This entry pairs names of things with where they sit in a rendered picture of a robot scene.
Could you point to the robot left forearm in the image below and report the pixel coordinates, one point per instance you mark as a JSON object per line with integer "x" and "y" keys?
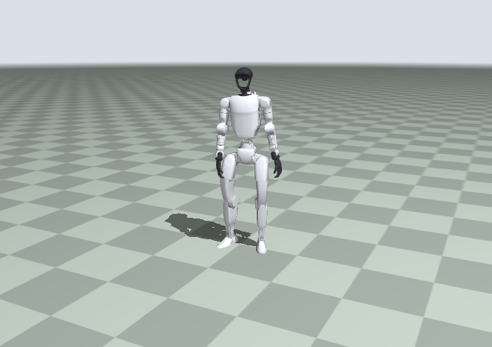
{"x": 272, "y": 141}

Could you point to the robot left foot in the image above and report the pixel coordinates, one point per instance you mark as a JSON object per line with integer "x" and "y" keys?
{"x": 261, "y": 247}

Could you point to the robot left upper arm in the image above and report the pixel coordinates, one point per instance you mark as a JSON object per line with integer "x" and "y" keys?
{"x": 265, "y": 103}

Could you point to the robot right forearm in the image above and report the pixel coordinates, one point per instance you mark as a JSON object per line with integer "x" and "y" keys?
{"x": 220, "y": 143}

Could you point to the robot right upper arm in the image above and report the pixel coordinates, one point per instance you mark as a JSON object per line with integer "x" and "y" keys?
{"x": 223, "y": 116}

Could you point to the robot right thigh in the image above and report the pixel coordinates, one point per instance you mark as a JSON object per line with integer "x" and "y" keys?
{"x": 227, "y": 184}

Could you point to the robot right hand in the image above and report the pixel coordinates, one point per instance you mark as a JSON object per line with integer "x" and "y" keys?
{"x": 218, "y": 164}

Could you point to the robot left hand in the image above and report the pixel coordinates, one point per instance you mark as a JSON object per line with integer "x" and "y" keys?
{"x": 277, "y": 162}

